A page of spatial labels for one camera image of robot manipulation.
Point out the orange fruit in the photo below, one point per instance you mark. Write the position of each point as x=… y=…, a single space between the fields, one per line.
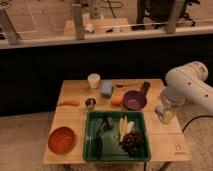
x=116 y=100

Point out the wooden table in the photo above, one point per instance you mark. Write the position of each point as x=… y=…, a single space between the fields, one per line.
x=167 y=142

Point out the orange carrot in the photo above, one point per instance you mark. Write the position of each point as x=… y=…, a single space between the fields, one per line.
x=69 y=103

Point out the yellow banana pieces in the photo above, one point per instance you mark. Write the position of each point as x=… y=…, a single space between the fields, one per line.
x=125 y=127

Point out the black utensil in tray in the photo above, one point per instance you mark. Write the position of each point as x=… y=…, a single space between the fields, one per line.
x=106 y=125

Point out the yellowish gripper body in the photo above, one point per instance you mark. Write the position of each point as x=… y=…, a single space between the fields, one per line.
x=165 y=115

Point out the background wooden board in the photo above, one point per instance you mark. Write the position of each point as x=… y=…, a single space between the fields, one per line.
x=99 y=26

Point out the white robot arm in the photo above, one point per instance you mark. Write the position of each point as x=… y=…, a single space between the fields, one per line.
x=184 y=82

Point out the black rectangular object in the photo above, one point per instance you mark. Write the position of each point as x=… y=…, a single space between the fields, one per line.
x=145 y=87

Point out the white cup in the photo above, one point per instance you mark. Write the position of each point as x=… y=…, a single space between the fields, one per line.
x=94 y=80

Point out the orange bowl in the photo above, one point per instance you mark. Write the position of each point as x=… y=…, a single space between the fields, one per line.
x=62 y=140

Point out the small metal cup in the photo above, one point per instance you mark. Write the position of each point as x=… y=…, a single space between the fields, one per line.
x=90 y=103

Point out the bunch of dark grapes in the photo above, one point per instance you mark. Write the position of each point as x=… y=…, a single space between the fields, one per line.
x=131 y=142

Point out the green plastic tray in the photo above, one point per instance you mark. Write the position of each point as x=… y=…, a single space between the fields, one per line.
x=111 y=150

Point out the purple bowl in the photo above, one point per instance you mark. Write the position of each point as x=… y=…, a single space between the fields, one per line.
x=134 y=100

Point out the blue sponge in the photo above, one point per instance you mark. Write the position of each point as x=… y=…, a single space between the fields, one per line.
x=107 y=89

